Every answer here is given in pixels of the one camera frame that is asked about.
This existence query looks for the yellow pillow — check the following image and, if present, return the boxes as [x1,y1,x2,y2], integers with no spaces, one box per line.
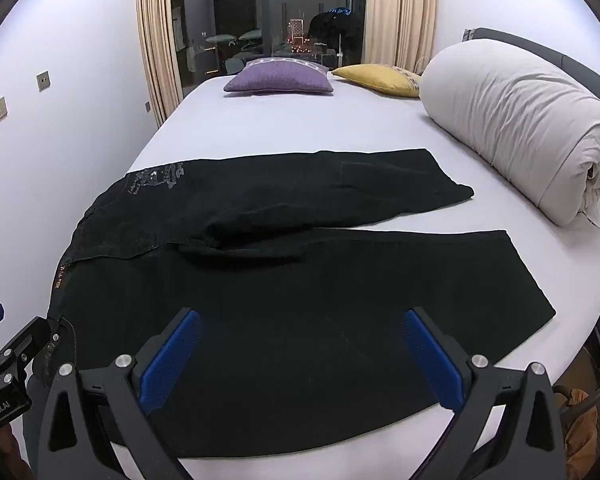
[329,63,424,98]

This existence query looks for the beige curtain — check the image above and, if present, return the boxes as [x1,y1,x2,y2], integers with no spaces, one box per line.
[363,0,439,71]
[134,0,185,129]

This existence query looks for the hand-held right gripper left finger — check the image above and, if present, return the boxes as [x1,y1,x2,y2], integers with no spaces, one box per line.
[36,307,203,480]

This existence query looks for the white bed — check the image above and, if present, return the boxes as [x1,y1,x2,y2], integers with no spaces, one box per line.
[21,67,600,480]

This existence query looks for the dark glass window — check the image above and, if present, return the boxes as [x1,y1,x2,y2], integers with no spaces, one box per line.
[169,0,369,101]

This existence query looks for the dark mesh basket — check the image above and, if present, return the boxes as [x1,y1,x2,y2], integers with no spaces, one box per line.
[551,280,600,480]

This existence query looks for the black pants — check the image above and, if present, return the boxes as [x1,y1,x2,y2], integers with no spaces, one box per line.
[36,148,557,459]

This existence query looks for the orange cloth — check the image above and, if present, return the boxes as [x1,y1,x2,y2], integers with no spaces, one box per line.
[553,388,600,476]

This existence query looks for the purple pillow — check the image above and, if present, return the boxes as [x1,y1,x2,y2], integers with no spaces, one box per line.
[223,57,335,95]

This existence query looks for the rolled beige duvet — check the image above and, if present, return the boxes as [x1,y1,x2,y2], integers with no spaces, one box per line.
[419,39,600,226]

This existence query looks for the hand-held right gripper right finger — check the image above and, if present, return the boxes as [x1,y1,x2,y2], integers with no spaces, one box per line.
[401,307,567,480]

